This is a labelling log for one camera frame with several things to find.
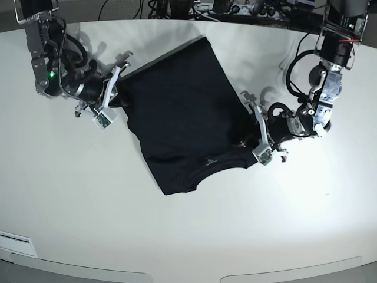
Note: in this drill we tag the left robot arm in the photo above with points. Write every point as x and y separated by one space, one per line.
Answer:
341 32

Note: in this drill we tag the dark navy T-shirt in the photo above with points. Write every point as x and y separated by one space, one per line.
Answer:
188 118

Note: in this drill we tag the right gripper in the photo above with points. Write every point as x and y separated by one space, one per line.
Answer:
101 92

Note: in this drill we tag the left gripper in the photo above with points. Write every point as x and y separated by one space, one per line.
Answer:
274 126

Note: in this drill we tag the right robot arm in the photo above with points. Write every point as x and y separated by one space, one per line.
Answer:
61 65

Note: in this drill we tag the white power strip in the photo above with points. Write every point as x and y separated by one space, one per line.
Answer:
237 8

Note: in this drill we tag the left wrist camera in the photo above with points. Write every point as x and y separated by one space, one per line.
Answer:
263 154

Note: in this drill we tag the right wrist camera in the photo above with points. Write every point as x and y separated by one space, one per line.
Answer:
103 118

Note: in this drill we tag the white label sticker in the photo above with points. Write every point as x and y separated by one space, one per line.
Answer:
16 244

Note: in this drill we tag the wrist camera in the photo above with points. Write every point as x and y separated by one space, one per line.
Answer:
103 118
263 154

